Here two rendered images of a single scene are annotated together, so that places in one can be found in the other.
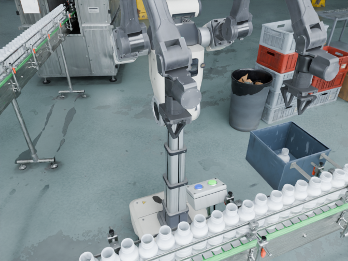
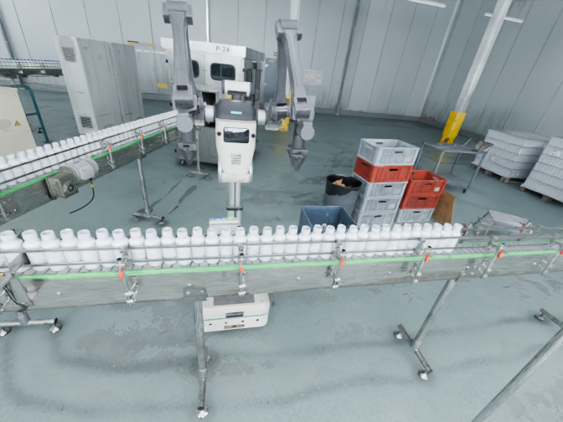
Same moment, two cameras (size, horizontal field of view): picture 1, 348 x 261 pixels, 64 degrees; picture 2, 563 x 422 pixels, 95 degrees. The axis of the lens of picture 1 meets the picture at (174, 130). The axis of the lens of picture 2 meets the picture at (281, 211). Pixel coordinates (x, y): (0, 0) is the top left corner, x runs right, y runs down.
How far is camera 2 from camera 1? 0.61 m
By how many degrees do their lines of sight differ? 9
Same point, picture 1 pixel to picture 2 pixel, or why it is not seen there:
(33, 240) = not seen: hidden behind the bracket
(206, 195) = (219, 224)
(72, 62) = (206, 151)
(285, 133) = (335, 217)
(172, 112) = (183, 140)
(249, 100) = (338, 200)
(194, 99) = (187, 125)
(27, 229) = not seen: hidden behind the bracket
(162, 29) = (178, 77)
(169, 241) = (167, 238)
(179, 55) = (185, 95)
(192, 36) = (249, 113)
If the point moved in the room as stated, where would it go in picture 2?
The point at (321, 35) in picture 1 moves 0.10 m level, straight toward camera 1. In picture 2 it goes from (305, 106) to (291, 107)
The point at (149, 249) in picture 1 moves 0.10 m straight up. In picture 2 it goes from (150, 239) to (147, 217)
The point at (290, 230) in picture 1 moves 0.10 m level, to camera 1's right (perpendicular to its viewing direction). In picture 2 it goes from (281, 266) to (302, 270)
